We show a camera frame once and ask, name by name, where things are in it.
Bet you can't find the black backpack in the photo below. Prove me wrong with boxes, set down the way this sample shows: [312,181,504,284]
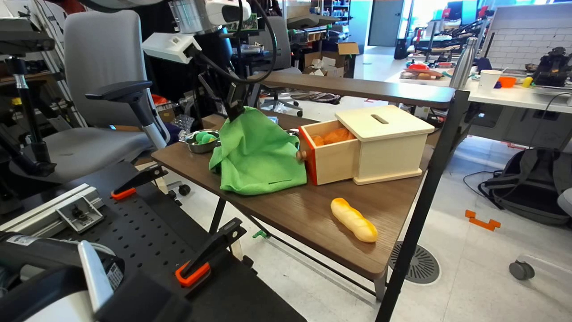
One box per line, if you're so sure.
[477,147,572,227]

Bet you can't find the black orange clamp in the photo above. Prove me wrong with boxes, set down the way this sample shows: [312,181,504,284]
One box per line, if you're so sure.
[175,217,248,288]
[110,165,169,201]

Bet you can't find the cardboard box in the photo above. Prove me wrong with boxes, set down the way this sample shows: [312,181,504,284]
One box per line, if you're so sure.
[303,42,361,78]

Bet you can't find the silver metal bottle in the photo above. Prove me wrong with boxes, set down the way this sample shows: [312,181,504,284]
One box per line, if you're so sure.
[449,37,479,90]

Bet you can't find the green cloth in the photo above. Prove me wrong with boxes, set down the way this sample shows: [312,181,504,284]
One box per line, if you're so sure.
[209,106,308,196]

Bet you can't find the white desk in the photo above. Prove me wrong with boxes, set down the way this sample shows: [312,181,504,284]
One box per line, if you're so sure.
[385,67,572,150]

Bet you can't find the orange bracket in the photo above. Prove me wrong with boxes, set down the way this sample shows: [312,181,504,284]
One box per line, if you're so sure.
[464,209,502,232]

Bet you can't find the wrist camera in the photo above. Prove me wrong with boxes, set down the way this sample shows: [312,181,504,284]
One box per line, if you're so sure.
[142,32,202,64]

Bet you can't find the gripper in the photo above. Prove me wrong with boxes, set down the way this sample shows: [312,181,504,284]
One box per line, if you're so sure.
[193,30,249,122]

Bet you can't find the grey office chair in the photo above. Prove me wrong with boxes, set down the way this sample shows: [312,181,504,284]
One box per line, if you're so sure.
[247,17,305,118]
[8,10,192,198]

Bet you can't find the grey door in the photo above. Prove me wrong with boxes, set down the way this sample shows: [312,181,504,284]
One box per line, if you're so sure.
[367,0,405,48]

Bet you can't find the metal bowl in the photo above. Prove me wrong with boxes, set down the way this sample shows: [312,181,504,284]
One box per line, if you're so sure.
[184,129,221,154]

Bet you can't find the toy bread loaf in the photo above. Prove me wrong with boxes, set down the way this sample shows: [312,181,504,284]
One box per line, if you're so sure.
[330,197,379,244]

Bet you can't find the black machine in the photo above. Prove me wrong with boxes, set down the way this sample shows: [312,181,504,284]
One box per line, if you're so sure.
[531,46,572,88]

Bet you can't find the chair caster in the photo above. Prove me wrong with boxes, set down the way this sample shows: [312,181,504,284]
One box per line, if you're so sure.
[509,254,572,281]

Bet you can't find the aluminium rail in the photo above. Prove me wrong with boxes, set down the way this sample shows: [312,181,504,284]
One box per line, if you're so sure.
[0,183,106,238]

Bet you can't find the white brick panel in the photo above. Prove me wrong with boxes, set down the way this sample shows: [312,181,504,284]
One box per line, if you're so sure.
[484,3,572,76]

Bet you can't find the wooden box with slot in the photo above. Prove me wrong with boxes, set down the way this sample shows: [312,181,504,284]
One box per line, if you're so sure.
[295,105,435,186]

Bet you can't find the orange toy pieces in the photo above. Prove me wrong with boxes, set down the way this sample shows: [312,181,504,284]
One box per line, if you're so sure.
[310,127,357,147]

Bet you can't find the floor drain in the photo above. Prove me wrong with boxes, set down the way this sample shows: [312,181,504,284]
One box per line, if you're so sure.
[388,241,441,286]

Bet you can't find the white cup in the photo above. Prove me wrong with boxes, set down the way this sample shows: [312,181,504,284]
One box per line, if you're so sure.
[479,69,502,92]

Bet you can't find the wooden drawer with red front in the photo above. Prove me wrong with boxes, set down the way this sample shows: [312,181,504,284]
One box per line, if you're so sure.
[295,119,363,186]

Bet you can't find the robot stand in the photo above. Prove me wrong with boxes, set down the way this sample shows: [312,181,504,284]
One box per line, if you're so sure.
[0,161,309,322]

